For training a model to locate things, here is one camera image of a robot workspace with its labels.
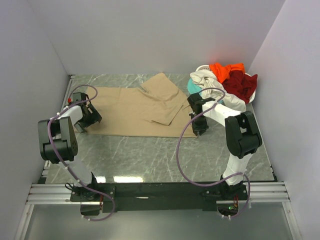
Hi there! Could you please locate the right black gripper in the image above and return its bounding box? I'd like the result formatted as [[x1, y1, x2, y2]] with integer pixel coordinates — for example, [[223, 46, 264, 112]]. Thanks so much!
[[190, 112, 209, 135]]

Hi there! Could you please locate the beige polo shirt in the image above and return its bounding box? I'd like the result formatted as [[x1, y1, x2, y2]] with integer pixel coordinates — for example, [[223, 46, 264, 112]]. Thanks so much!
[[86, 73, 192, 138]]

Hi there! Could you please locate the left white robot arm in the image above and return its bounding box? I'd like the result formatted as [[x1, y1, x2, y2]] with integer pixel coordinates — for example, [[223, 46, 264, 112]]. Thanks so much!
[[37, 92, 102, 201]]

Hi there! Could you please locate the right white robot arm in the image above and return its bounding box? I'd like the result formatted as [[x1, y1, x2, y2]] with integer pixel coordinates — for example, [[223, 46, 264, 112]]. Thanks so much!
[[187, 93, 263, 200]]

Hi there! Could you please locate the teal shirt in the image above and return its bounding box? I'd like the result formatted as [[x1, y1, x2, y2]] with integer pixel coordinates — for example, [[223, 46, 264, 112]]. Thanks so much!
[[186, 78, 202, 95]]

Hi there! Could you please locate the white shirt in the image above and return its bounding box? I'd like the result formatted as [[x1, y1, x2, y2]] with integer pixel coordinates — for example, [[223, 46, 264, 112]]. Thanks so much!
[[190, 69, 247, 112]]

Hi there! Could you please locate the dark red shirt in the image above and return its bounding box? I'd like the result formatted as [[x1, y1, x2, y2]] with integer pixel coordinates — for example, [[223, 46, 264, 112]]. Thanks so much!
[[222, 70, 258, 104]]

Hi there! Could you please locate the orange shirt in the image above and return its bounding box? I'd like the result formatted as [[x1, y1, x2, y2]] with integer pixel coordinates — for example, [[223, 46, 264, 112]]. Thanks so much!
[[209, 62, 245, 84]]

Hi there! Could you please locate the white laundry basket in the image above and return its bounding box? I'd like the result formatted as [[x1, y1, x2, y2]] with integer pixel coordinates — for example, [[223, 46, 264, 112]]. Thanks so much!
[[196, 65, 256, 103]]

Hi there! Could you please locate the black base beam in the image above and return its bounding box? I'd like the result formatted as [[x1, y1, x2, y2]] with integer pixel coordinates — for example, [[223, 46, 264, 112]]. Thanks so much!
[[70, 182, 248, 215]]

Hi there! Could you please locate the aluminium rail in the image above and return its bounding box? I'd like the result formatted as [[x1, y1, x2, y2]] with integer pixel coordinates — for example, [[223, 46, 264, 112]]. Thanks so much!
[[26, 182, 290, 205]]

